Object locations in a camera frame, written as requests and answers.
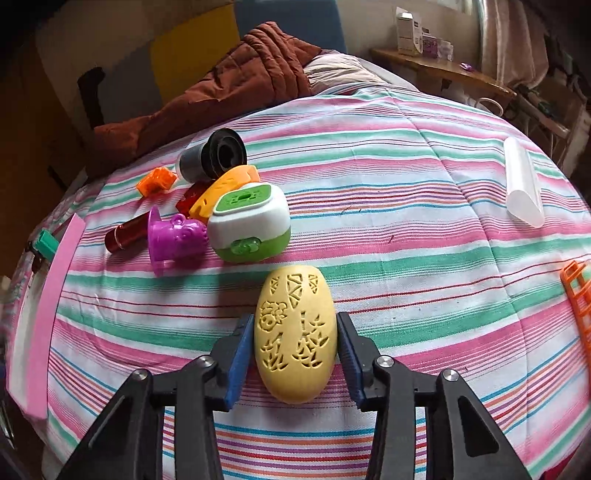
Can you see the striped bedsheet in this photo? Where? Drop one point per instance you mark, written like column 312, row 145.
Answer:
column 415, row 230

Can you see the white box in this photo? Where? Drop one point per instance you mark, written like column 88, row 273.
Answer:
column 408, row 37

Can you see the orange plastic rack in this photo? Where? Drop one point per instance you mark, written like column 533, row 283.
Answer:
column 579, row 295

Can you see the orange curved plastic piece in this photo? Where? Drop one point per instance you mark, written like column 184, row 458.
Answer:
column 221, row 187

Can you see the green and white plug-in device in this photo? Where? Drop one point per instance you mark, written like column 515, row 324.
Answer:
column 249, row 221

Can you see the brown quilted blanket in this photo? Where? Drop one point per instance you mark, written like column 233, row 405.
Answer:
column 207, row 92

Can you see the beige curtain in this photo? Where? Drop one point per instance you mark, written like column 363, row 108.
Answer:
column 512, row 41

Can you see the wooden bedside shelf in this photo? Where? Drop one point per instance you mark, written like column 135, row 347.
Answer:
column 429, row 69

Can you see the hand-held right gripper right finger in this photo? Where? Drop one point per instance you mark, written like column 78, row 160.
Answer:
column 351, row 364

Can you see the small red plastic piece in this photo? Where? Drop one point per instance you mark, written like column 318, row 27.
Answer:
column 189, row 198

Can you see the red metallic cylinder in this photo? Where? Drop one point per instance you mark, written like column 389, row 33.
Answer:
column 124, row 233

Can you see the black and grey cylinder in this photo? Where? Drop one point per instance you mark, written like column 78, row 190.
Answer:
column 221, row 152

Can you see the purple box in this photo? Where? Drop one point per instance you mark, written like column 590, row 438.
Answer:
column 434, row 46

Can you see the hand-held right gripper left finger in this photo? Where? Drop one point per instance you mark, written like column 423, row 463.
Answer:
column 240, row 364

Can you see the cluttered storage rack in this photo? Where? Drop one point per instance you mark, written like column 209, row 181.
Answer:
column 554, row 106

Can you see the green plastic tower toy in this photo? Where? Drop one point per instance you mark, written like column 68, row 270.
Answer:
column 45, row 243

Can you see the grey yellow blue headboard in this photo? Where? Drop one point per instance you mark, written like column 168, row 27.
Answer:
column 194, row 46

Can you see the purple plastic toy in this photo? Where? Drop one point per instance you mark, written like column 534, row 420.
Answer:
column 178, row 240

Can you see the small orange plastic toy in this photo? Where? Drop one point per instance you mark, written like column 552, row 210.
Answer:
column 159, row 181

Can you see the translucent white tube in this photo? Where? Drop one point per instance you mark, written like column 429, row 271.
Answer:
column 521, row 184

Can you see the wooden wardrobe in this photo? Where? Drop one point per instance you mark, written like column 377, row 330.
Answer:
column 27, row 115

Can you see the yellow carved oval case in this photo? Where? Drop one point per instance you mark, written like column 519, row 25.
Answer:
column 295, row 332

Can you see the pale pillow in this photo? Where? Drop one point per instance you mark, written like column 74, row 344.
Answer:
column 341, row 69

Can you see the small purple item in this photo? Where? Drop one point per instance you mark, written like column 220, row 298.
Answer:
column 467, row 67

